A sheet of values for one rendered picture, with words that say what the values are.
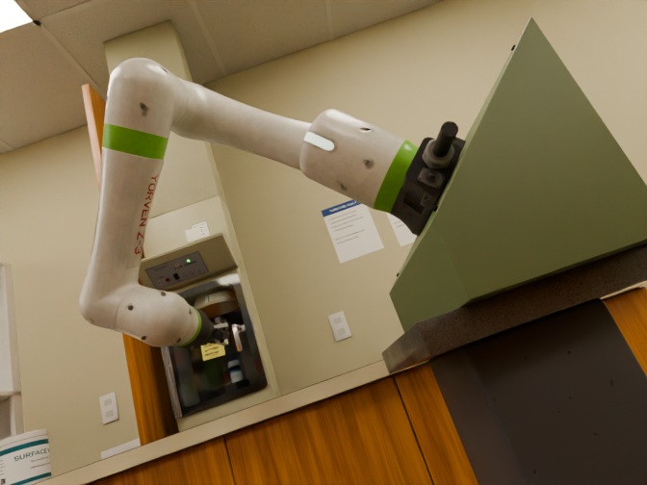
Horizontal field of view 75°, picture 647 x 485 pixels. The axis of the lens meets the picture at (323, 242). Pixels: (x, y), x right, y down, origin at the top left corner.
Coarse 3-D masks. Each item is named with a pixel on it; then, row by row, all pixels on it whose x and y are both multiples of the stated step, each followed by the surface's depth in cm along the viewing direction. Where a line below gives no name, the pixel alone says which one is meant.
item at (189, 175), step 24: (168, 24) 189; (120, 48) 188; (144, 48) 186; (168, 48) 185; (168, 144) 168; (192, 144) 167; (168, 168) 165; (192, 168) 164; (216, 168) 173; (168, 192) 161; (192, 192) 160; (216, 192) 159
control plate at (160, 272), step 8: (184, 256) 142; (192, 256) 143; (200, 256) 143; (168, 264) 143; (184, 264) 143; (192, 264) 144; (200, 264) 144; (152, 272) 143; (160, 272) 143; (168, 272) 144; (176, 272) 144; (192, 272) 145; (200, 272) 146; (152, 280) 144; (160, 280) 144; (176, 280) 145; (184, 280) 146; (160, 288) 146
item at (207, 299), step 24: (192, 288) 147; (216, 288) 146; (240, 288) 145; (216, 312) 143; (240, 312) 142; (240, 336) 140; (192, 360) 139; (216, 360) 138; (240, 360) 137; (192, 384) 136; (216, 384) 136; (240, 384) 135; (264, 384) 134; (192, 408) 134
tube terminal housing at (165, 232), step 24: (168, 216) 158; (192, 216) 157; (216, 216) 156; (144, 240) 156; (168, 240) 155; (240, 264) 153; (264, 336) 151; (264, 360) 138; (216, 408) 134; (240, 408) 134
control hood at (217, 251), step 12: (204, 240) 141; (216, 240) 142; (228, 240) 148; (168, 252) 141; (180, 252) 142; (192, 252) 142; (204, 252) 143; (216, 252) 144; (228, 252) 144; (144, 264) 141; (156, 264) 142; (216, 264) 145; (228, 264) 146; (144, 276) 143; (204, 276) 147; (168, 288) 146
